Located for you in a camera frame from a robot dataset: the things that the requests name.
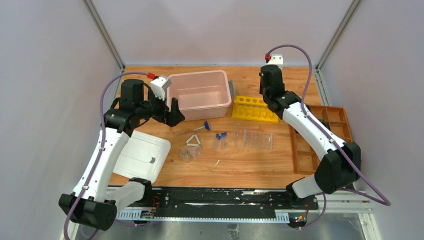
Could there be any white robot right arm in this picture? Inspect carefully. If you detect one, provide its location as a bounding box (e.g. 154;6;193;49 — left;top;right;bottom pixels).
259;64;361;209

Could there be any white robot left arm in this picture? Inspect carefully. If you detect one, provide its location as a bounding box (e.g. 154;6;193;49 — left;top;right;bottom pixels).
58;75;185;231

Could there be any white clay triangle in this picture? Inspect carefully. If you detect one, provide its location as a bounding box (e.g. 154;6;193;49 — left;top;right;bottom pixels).
186;134;201;147

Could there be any pink plastic bin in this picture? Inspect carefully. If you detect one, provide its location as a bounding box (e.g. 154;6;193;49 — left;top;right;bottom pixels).
167;70;232;122

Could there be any syringe with blue base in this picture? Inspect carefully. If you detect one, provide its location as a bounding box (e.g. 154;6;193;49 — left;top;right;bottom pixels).
177;120;211;136

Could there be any clear plastic funnel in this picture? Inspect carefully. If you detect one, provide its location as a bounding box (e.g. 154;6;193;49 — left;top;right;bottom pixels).
188;145;202;159

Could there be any white bin lid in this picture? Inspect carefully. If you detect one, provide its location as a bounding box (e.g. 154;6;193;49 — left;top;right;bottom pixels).
113;130;171;183

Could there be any blue-capped tube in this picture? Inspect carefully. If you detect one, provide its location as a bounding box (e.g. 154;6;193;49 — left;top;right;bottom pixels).
222;132;227;149
220;132;227;150
214;133;221;152
212;133;221;152

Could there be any yellow test tube rack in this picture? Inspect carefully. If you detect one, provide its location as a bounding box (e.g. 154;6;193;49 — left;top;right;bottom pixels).
231;95;280;124

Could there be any clear well plate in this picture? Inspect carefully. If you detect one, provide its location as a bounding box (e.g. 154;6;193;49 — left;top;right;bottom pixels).
242;129;274;151

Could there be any wooden compartment tray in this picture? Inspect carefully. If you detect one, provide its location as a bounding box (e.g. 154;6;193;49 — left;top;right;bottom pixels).
289;105;354;175

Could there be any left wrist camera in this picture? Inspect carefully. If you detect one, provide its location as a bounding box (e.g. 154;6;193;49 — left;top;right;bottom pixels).
150;75;172;101

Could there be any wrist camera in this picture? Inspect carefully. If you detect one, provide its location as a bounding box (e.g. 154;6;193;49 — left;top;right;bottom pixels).
267;54;284;71
150;75;172;101

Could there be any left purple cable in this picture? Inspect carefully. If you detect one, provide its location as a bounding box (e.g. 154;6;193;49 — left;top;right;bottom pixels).
62;71;157;240

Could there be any purple cable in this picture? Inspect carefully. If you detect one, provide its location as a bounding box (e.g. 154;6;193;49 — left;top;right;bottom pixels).
62;71;157;240
264;44;392;229

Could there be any grey bin handle clip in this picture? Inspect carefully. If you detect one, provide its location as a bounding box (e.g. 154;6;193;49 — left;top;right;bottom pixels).
228;80;236;100

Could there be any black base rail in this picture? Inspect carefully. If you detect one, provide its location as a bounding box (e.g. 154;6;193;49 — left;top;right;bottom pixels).
116;186;319;224

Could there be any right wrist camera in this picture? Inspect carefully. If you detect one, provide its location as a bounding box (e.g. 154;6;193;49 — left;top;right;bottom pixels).
267;54;284;71

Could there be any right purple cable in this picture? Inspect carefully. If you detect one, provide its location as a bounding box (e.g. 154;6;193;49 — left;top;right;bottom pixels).
264;44;392;229

